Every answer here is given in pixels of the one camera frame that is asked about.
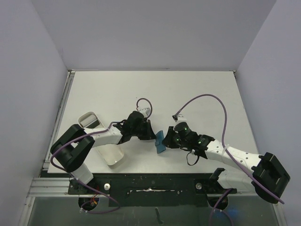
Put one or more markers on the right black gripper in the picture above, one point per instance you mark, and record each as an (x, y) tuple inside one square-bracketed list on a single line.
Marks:
[(171, 138)]

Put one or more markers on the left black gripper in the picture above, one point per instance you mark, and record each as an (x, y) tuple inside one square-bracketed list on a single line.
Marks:
[(149, 134)]

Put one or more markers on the blue leather card holder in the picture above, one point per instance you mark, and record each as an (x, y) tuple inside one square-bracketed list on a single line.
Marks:
[(160, 147)]

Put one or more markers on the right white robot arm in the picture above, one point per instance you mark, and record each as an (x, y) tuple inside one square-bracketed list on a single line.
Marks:
[(265, 173)]

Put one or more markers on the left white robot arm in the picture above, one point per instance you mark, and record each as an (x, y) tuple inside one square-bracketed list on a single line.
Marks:
[(72, 148)]

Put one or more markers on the white oblong plastic tray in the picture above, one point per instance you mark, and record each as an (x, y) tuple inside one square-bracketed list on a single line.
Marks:
[(112, 154)]

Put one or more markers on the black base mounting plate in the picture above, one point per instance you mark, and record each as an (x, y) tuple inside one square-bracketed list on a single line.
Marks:
[(153, 190)]

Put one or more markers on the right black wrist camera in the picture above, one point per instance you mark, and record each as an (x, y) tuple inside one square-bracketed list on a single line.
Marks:
[(181, 125)]

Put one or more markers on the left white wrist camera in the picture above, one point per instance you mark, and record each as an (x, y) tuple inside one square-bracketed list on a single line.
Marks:
[(146, 112)]

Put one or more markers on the aluminium left side rail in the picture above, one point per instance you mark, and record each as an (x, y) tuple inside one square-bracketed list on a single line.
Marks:
[(59, 116)]

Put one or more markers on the aluminium rail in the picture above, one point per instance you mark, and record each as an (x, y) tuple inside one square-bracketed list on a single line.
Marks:
[(59, 116), (59, 187)]

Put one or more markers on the aluminium front rail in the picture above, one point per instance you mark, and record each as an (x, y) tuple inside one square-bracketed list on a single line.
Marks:
[(59, 187)]

